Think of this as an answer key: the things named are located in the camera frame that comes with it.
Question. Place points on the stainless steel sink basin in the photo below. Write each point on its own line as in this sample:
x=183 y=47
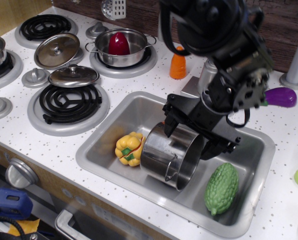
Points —
x=140 y=112

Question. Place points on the flat steel pot lid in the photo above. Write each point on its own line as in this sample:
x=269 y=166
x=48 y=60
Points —
x=56 y=51

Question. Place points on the red toy pepper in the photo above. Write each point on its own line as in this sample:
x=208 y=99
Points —
x=118 y=45

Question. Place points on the rear black coil burner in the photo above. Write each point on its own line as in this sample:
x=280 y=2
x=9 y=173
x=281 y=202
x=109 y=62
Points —
x=33 y=31

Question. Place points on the grey stove knob middle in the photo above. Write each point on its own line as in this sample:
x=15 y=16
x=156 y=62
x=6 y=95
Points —
x=35 y=78

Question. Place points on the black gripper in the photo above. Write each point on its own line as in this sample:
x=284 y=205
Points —
x=221 y=137

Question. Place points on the green toy bitter gourd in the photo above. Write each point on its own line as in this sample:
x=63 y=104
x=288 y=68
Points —
x=221 y=189

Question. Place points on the silver toy faucet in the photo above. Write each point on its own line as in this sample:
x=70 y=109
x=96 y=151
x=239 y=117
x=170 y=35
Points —
x=195 y=86

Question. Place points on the tall steel pot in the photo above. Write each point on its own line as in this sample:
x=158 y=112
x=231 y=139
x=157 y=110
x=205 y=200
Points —
x=172 y=160

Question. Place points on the purple toy eggplant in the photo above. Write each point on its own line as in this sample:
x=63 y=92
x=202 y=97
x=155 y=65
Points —
x=281 y=96

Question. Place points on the front black coil burner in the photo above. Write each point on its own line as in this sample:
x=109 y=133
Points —
x=59 y=111

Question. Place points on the yellow toy bell pepper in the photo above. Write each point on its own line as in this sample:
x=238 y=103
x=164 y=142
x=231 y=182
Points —
x=129 y=148

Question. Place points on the grey stove knob rear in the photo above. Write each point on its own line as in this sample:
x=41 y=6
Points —
x=94 y=31

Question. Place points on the black coil burner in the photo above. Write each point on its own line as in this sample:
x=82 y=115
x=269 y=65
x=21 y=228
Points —
x=59 y=111
x=33 y=31

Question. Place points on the grey oven door handle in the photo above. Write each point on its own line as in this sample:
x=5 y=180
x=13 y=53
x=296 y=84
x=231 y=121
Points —
x=63 y=227

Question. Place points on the orange toy carrot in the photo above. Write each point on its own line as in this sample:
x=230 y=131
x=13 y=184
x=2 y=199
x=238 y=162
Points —
x=178 y=67

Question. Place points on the yellow cloth piece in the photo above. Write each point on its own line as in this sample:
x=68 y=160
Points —
x=27 y=226

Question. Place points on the silver oven dial knob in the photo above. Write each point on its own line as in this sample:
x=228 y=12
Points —
x=19 y=175

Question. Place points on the blue plastic tool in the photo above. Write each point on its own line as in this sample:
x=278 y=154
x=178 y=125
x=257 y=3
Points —
x=15 y=204

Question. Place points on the domed steel pot lid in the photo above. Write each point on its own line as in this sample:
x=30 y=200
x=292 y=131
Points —
x=73 y=76

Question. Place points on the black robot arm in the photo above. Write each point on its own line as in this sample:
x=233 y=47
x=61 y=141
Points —
x=226 y=32

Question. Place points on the small steel pot with handles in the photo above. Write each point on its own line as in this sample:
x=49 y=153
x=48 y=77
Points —
x=138 y=43

